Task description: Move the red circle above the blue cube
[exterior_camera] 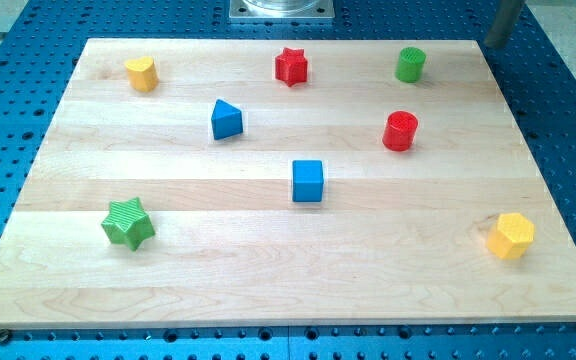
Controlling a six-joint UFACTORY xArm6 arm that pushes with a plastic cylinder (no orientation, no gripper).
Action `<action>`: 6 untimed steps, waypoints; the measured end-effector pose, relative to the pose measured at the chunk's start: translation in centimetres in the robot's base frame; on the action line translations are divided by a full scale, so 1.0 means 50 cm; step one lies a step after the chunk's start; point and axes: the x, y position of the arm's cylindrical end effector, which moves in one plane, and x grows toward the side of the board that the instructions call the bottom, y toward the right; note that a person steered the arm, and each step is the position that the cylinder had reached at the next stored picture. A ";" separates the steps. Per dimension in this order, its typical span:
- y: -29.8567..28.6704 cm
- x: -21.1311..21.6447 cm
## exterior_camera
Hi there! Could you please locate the red cylinder block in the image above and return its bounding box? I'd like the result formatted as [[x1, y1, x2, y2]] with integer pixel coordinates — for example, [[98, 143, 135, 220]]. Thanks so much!
[[382, 111, 418, 152]]

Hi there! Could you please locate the blue cube block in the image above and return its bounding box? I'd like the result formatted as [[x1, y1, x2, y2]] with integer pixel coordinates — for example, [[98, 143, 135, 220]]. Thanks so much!
[[292, 160, 324, 202]]

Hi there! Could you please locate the blue triangle block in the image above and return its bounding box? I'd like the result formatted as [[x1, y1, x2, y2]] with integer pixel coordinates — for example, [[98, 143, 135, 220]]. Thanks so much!
[[211, 99, 243, 140]]

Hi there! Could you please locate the wooden board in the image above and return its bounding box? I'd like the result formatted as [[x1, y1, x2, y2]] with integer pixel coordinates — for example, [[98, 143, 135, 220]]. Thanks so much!
[[0, 38, 576, 329]]

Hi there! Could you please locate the red star block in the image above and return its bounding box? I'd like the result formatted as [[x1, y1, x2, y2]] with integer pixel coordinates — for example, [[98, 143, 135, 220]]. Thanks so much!
[[275, 47, 308, 87]]

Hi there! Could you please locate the green star block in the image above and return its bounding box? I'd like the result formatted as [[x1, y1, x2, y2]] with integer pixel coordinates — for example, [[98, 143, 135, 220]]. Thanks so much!
[[101, 197, 155, 251]]

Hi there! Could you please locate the green cylinder block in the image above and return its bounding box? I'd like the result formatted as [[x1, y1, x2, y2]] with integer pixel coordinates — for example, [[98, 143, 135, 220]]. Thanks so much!
[[395, 47, 426, 83]]

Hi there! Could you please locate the yellow heart block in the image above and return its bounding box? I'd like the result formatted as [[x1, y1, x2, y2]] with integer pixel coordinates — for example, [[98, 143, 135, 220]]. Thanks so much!
[[124, 56, 159, 92]]

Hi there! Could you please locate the yellow hexagon block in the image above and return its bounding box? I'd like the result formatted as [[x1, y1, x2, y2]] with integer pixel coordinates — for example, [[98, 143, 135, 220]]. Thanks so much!
[[486, 213, 535, 260]]

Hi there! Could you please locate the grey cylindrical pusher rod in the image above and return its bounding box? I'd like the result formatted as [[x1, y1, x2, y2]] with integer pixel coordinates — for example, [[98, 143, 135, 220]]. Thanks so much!
[[484, 0, 526, 49]]

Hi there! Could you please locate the blue perforated metal table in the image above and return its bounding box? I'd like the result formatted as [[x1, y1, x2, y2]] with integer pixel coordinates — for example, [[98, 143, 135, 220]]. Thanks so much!
[[0, 1, 576, 359]]

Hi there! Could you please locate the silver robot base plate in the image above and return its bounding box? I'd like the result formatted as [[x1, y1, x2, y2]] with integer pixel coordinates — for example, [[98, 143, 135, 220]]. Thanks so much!
[[228, 0, 335, 20]]

